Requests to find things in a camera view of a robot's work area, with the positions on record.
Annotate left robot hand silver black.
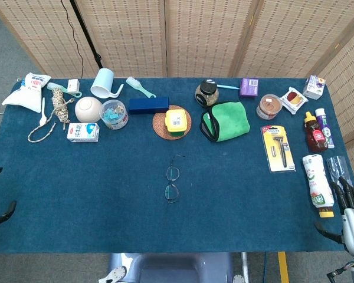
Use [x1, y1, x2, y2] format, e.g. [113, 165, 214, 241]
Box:
[0, 163, 17, 231]

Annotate thin-framed eyeglasses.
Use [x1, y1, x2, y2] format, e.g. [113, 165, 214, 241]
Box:
[164, 154, 186, 205]

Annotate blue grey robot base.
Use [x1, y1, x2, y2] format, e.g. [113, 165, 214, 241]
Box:
[99, 252, 245, 283]

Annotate white pouch bottle yellow cap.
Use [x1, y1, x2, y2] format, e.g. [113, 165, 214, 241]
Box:
[302, 154, 335, 219]

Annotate clear plastic bottle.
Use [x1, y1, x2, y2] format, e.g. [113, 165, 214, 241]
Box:
[326, 155, 354, 189]

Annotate brown honey bottle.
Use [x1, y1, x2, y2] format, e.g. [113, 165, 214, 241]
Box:
[304, 111, 328, 153]

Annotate white plastic spoon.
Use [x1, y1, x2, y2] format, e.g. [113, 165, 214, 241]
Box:
[38, 97, 47, 127]

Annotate purple white tube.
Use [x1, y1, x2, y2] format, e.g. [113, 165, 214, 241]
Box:
[314, 107, 336, 149]

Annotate yellow razor blister pack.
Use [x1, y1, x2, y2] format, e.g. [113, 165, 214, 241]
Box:
[260, 125, 296, 173]

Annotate blue carpet table cover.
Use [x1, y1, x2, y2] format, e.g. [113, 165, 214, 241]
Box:
[0, 77, 354, 255]

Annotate metal table leg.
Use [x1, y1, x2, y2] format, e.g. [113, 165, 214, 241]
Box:
[241, 252, 250, 281]

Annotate white blue milk carton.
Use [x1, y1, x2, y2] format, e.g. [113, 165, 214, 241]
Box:
[66, 122, 100, 143]

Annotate white powder bag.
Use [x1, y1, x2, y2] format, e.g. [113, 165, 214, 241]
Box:
[1, 73, 53, 114]

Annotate beige bowl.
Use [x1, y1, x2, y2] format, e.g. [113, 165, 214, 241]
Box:
[74, 96, 103, 124]

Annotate snack packet red yellow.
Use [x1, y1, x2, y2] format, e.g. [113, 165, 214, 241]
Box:
[280, 86, 309, 116]

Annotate white purple drink carton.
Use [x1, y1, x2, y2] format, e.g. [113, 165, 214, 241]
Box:
[302, 74, 326, 101]

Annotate clear tub brown contents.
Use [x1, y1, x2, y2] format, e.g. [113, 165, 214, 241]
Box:
[255, 94, 283, 121]

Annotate clear tub of clips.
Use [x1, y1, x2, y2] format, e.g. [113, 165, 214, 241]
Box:
[99, 99, 129, 130]

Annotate green folded cloth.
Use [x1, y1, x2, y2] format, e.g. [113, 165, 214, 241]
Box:
[199, 101, 251, 143]

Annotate light blue plastic mug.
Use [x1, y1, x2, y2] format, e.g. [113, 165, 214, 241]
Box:
[90, 68, 124, 99]

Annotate purple box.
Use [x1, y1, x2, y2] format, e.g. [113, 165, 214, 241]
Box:
[239, 77, 260, 99]

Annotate brown woven coaster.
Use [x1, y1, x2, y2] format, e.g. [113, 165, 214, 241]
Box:
[152, 104, 192, 140]

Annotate navy blue long box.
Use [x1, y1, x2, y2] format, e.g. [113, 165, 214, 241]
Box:
[128, 96, 170, 115]

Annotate mint brush white bristles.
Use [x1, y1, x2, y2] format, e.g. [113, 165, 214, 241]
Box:
[126, 76, 157, 99]

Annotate green container yellow lid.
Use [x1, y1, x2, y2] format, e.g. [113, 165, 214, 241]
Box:
[165, 108, 187, 137]

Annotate glass jar black lid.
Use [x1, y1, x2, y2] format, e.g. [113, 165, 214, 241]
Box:
[194, 79, 220, 107]

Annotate black tripod pole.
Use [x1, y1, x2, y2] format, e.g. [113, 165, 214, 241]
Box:
[69, 0, 104, 70]

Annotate bamboo folding screen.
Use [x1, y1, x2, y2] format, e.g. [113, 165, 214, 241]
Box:
[0, 0, 354, 189]

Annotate beige patterned rope bundle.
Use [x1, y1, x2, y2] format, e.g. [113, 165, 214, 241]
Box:
[28, 87, 75, 144]

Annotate teal handled brush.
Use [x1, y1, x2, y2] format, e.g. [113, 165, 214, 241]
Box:
[47, 82, 83, 98]

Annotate thin black hanging cable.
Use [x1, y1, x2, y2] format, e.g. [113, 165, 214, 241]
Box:
[60, 0, 85, 79]

